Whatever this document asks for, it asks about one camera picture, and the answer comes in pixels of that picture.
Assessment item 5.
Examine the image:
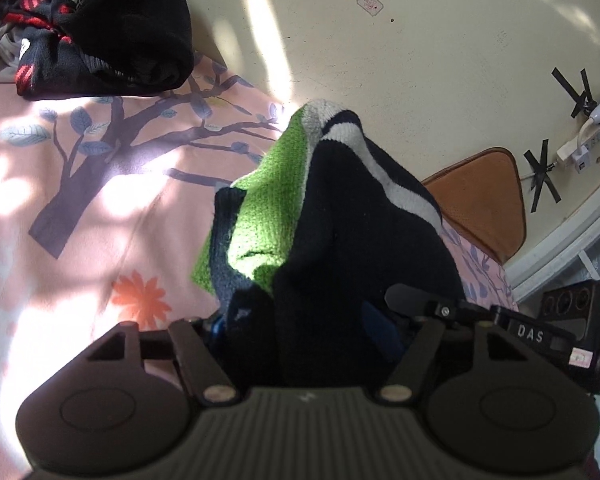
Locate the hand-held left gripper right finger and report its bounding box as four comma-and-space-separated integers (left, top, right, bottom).
362, 302, 526, 403

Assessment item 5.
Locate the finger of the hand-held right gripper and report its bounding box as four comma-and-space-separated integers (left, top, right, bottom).
385, 284, 493, 331

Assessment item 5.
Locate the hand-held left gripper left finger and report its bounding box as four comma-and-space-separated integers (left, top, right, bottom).
87, 317, 241, 405

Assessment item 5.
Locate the green white navy striped sweater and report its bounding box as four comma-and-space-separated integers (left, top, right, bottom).
191, 100, 468, 391

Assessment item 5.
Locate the brown headboard cushion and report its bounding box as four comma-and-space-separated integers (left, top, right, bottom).
422, 147, 527, 266

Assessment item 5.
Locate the black tape cross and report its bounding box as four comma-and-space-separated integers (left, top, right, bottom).
551, 67, 599, 119
524, 139, 563, 213

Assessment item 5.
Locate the pink floral bed sheet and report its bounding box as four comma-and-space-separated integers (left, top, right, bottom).
0, 50, 521, 480

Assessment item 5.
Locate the white power strip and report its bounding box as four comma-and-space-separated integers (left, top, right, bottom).
557, 122, 600, 166

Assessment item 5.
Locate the black red printed garment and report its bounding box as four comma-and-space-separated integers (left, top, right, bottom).
0, 0, 193, 101

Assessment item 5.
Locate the white door frame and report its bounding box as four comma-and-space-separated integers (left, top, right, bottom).
502, 195, 600, 303

